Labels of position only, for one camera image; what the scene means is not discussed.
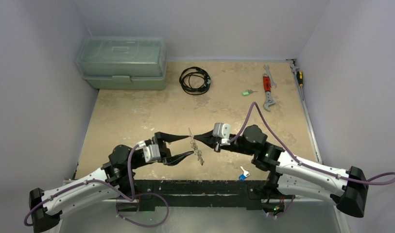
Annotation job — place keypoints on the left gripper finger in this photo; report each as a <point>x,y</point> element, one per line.
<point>174,160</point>
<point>160,137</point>

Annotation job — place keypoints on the red handled adjustable wrench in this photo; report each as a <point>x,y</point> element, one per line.
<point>267,88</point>

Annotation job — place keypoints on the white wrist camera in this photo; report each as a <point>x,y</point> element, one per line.
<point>150,150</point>
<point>221,133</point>

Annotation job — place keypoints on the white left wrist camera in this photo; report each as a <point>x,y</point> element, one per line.
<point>150,150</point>

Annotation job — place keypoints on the green plastic toolbox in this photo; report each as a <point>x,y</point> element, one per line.
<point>123,63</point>

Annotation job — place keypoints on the aluminium side rail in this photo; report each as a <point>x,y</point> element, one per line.
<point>343,226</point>

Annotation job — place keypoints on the green tagged key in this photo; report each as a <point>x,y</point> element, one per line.
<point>248,92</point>

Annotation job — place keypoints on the silver open-end wrench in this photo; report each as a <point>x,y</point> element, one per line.
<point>267,68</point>

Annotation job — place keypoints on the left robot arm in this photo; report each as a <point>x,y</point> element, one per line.
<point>113,179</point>

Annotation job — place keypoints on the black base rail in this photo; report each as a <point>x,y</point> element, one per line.
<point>251,195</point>

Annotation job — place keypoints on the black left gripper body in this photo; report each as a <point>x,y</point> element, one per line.
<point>138,163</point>

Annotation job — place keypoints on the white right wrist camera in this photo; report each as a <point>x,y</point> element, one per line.
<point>221,133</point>

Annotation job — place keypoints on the yellow black screwdriver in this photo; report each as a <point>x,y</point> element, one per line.
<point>299,77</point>

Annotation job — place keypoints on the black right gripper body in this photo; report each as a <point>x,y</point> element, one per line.
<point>214,140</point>

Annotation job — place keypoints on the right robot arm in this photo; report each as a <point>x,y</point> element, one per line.
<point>292,176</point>

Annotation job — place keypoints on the large metal keyring with keys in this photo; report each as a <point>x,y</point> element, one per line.
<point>194,146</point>

